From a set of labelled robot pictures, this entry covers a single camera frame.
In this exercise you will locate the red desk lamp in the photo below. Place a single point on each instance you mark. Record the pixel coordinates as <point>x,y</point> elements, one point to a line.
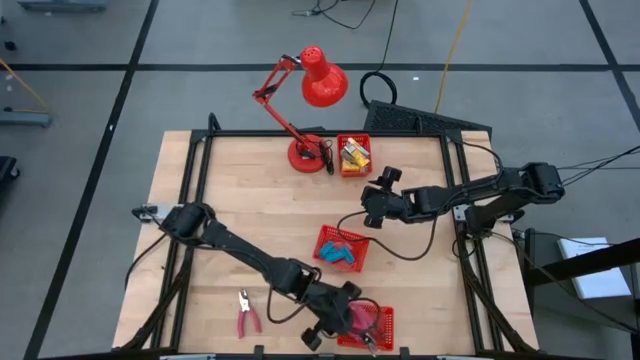
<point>324,82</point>

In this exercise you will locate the red plastic basket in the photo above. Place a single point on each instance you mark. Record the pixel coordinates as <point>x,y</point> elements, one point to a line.
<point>325,235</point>
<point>355,174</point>
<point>385,325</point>

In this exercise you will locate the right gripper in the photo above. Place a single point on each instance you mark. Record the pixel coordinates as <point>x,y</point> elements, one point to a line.
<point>380,200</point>

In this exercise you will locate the small blue cylinder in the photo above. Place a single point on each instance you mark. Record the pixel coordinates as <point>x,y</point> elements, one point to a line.
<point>349,259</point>
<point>336,256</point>
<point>326,249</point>
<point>346,251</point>

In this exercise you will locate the grey stand foot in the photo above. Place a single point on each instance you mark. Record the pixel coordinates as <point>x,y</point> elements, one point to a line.
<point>60,5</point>
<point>25,119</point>

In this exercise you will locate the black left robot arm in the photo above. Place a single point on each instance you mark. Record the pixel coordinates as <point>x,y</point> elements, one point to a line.
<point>240,245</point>

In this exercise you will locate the yellow crayons pack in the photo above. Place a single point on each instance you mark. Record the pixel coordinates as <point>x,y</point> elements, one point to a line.
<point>347,155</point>
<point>356,167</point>
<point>361,149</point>

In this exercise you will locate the black table frame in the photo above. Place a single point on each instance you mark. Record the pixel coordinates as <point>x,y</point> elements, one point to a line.
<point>240,133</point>

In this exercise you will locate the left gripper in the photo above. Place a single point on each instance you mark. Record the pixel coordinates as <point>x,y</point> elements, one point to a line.
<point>330,310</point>

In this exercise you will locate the black stand beam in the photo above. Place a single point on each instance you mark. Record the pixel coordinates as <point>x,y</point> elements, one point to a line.
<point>575,265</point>

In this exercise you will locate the black perforated case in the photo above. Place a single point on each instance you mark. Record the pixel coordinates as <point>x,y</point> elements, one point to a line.
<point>400,117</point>

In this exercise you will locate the black equipment base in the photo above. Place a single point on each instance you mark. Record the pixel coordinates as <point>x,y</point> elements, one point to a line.
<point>7,170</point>

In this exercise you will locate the white booklet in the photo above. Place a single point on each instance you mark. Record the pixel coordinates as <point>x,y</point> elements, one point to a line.
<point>602,286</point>

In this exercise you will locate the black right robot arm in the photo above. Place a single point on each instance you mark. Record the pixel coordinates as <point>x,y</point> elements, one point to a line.
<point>450,197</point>

